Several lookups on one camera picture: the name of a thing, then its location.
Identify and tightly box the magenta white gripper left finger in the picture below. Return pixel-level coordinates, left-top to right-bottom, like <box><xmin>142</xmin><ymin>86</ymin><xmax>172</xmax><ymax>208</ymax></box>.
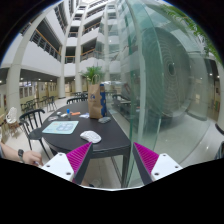
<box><xmin>42</xmin><ymin>142</ymin><xmax>93</xmax><ymax>185</ymax></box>

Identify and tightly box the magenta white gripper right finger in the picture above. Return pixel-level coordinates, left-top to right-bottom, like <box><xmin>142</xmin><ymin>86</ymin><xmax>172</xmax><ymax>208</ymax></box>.
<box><xmin>133</xmin><ymin>142</ymin><xmax>182</xmax><ymax>185</ymax></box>

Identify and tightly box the person's bare forearm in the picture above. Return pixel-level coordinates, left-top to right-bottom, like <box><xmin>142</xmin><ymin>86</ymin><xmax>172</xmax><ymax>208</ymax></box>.
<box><xmin>0</xmin><ymin>142</ymin><xmax>20</xmax><ymax>161</ymax></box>

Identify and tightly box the white computer mouse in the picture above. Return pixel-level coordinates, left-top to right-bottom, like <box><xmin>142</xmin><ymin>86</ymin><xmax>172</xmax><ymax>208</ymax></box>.
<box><xmin>80</xmin><ymin>131</ymin><xmax>101</xmax><ymax>144</ymax></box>

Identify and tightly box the light blue mouse pad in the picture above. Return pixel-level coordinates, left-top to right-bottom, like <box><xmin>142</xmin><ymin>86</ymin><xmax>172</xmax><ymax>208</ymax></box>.
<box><xmin>43</xmin><ymin>121</ymin><xmax>78</xmax><ymax>135</ymax></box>

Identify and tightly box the person's hand with watch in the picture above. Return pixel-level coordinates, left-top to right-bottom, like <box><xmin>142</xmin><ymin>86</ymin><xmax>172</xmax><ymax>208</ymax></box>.
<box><xmin>23</xmin><ymin>151</ymin><xmax>43</xmax><ymax>166</ymax></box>

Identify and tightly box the black round table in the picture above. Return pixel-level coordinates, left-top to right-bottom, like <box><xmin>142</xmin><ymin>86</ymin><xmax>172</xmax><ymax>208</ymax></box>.
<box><xmin>40</xmin><ymin>101</ymin><xmax>132</xmax><ymax>189</ymax></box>

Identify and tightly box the orange marker pen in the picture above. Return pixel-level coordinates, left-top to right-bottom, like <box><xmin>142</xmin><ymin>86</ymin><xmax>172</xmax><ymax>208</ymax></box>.
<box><xmin>71</xmin><ymin>112</ymin><xmax>81</xmax><ymax>116</ymax></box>

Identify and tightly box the small blue capped bottle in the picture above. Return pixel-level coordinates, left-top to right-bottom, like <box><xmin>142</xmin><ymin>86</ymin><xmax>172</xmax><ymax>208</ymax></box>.
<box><xmin>66</xmin><ymin>109</ymin><xmax>71</xmax><ymax>119</ymax></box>

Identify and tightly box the black chair near left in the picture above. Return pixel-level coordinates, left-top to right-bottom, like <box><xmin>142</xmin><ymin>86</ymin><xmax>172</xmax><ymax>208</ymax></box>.
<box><xmin>19</xmin><ymin>109</ymin><xmax>46</xmax><ymax>152</ymax></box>

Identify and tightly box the brown paper bag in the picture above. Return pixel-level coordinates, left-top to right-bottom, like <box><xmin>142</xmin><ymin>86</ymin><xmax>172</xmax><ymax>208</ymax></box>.
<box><xmin>88</xmin><ymin>84</ymin><xmax>107</xmax><ymax>119</ymax></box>

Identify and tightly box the black chair behind table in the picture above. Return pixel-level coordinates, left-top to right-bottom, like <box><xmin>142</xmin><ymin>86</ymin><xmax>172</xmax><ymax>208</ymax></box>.
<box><xmin>66</xmin><ymin>97</ymin><xmax>88</xmax><ymax>104</ymax></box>

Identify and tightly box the green potted plant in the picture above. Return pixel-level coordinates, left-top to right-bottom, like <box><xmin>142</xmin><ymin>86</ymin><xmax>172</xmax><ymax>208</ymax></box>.
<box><xmin>81</xmin><ymin>66</ymin><xmax>104</xmax><ymax>84</ymax></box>

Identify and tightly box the curved glass partition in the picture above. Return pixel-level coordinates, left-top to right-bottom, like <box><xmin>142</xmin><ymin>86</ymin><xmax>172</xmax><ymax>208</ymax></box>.
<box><xmin>109</xmin><ymin>0</ymin><xmax>219</xmax><ymax>188</ymax></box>

